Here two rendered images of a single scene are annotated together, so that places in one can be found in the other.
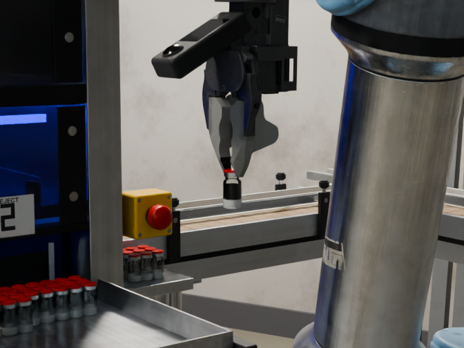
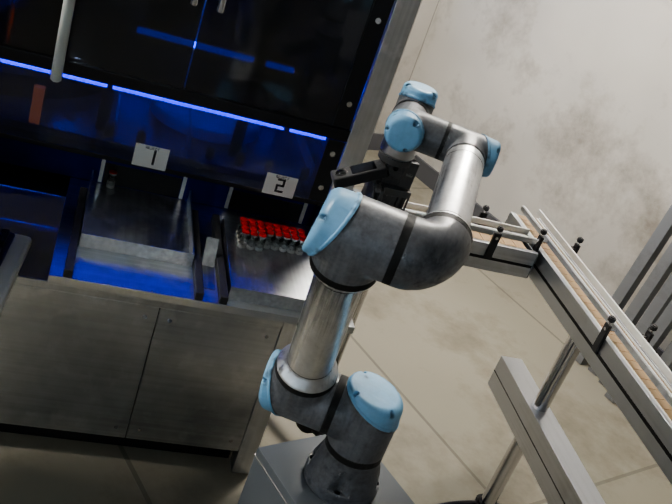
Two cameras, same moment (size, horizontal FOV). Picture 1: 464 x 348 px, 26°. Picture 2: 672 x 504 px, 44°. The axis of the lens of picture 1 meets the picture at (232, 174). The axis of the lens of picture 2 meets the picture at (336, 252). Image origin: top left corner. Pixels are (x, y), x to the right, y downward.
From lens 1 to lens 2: 0.89 m
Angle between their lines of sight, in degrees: 25
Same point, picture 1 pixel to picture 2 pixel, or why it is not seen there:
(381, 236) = (307, 332)
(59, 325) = (276, 254)
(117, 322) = (305, 266)
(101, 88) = (358, 136)
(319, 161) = (618, 171)
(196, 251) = not seen: hidden behind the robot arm
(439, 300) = (633, 311)
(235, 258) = not seen: hidden behind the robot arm
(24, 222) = (288, 191)
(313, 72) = (646, 105)
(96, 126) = (348, 155)
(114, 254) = not seen: hidden behind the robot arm
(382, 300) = (304, 354)
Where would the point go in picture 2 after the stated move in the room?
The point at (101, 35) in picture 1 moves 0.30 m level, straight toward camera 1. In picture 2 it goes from (369, 108) to (332, 135)
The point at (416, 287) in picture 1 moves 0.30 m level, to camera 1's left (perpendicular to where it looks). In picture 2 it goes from (320, 356) to (181, 276)
